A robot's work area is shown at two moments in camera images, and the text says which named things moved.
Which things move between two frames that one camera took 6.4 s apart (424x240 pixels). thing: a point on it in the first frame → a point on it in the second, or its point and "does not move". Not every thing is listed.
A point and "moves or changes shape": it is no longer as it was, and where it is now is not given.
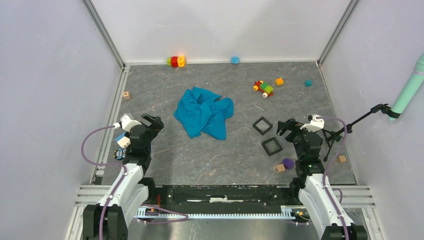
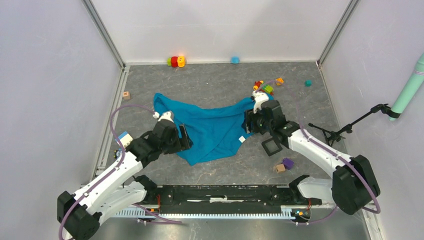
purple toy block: (288, 163) does not move
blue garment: (199, 113) moves or changes shape
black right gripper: (282, 126) → (246, 124)
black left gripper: (156, 124) → (186, 143)
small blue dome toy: (234, 60) does not move
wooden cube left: (126, 95) does not move
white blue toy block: (124, 139) does not move
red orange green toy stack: (175, 61) does not move
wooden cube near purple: (280, 168) does not move
